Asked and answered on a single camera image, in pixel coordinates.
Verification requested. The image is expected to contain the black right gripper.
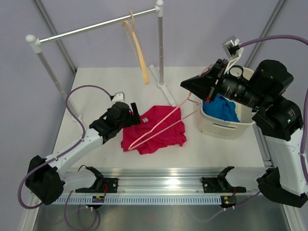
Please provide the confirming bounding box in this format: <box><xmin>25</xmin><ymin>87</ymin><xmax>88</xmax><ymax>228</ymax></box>
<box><xmin>181</xmin><ymin>59</ymin><xmax>267</xmax><ymax>111</ymax></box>

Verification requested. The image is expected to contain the pink t shirt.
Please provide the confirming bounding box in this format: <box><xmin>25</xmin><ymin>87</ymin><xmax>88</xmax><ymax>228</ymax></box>
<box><xmin>121</xmin><ymin>105</ymin><xmax>187</xmax><ymax>155</ymax></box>

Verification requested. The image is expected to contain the blue t shirt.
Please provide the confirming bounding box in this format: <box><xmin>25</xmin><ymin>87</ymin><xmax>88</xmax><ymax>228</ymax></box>
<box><xmin>203</xmin><ymin>95</ymin><xmax>240</xmax><ymax>122</ymax></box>

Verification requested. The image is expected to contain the pink wire hanger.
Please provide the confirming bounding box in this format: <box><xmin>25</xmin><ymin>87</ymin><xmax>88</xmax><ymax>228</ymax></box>
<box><xmin>128</xmin><ymin>66</ymin><xmax>212</xmax><ymax>151</ymax></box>

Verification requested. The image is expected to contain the beige plastic hanger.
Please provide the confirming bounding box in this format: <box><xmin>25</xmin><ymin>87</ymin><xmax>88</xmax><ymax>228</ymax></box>
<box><xmin>121</xmin><ymin>11</ymin><xmax>150</xmax><ymax>85</ymax></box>

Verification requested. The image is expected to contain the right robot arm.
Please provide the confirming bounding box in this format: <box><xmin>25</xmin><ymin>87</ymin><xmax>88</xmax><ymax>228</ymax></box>
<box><xmin>181</xmin><ymin>59</ymin><xmax>308</xmax><ymax>208</ymax></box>

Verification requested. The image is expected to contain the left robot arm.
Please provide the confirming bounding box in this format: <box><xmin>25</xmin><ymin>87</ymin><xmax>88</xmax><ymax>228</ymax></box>
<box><xmin>24</xmin><ymin>102</ymin><xmax>141</xmax><ymax>205</ymax></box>

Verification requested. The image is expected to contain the cream laundry basket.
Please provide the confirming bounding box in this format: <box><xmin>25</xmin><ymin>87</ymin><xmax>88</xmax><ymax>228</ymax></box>
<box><xmin>197</xmin><ymin>67</ymin><xmax>257</xmax><ymax>140</ymax></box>

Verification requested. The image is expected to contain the metal clothes rack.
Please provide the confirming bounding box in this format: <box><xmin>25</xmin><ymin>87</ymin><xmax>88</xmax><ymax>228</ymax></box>
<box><xmin>26</xmin><ymin>0</ymin><xmax>176</xmax><ymax>106</ymax></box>

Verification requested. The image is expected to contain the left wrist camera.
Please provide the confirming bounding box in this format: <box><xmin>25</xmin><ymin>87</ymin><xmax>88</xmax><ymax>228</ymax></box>
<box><xmin>111</xmin><ymin>92</ymin><xmax>125</xmax><ymax>102</ymax></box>

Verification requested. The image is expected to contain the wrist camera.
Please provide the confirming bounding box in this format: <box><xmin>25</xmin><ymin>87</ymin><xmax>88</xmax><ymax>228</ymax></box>
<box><xmin>111</xmin><ymin>92</ymin><xmax>125</xmax><ymax>102</ymax></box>
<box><xmin>222</xmin><ymin>36</ymin><xmax>244</xmax><ymax>67</ymax></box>

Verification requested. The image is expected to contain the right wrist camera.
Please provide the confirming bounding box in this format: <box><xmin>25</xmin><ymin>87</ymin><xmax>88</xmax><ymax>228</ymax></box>
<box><xmin>222</xmin><ymin>36</ymin><xmax>244</xmax><ymax>67</ymax></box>

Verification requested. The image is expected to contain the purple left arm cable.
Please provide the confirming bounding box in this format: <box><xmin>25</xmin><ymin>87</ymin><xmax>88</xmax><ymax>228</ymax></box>
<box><xmin>18</xmin><ymin>85</ymin><xmax>114</xmax><ymax>231</ymax></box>

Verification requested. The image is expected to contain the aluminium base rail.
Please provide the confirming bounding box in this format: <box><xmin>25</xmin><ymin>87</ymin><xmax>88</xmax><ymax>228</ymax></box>
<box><xmin>60</xmin><ymin>167</ymin><xmax>272</xmax><ymax>193</ymax></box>

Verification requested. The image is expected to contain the white slotted cable duct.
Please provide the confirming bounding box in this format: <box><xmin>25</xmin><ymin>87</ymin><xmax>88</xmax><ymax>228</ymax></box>
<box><xmin>53</xmin><ymin>194</ymin><xmax>222</xmax><ymax>205</ymax></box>

